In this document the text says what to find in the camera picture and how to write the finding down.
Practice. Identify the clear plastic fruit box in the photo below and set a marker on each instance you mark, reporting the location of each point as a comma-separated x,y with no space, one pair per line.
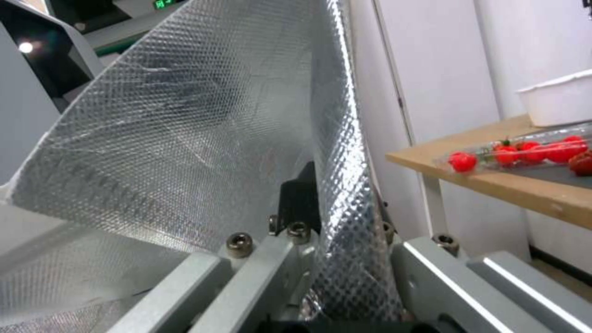
522,137

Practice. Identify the white table leg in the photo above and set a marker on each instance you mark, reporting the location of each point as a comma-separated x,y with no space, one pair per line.
434,204

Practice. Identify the dark grey table mat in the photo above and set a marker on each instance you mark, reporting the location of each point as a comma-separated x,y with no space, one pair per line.
550,177

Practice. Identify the green lit sign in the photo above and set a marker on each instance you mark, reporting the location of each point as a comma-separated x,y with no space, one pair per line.
164,3

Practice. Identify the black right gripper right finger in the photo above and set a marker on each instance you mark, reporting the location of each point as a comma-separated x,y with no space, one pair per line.
462,288

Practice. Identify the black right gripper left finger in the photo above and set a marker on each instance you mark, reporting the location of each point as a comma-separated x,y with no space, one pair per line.
259,277

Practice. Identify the white plastic food container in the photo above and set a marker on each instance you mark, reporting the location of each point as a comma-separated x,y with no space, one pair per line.
562,100

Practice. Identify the red cherry tomato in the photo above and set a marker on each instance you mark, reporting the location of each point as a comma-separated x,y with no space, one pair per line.
506,153
462,162
532,152
565,151

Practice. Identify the silver foil insulated delivery bag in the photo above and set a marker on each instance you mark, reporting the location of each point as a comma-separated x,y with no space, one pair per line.
194,114

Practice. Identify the dark red strawberry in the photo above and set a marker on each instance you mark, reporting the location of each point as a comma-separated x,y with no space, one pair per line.
582,163

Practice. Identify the grey framed dark panel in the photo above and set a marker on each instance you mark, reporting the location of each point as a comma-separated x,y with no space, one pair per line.
41,59

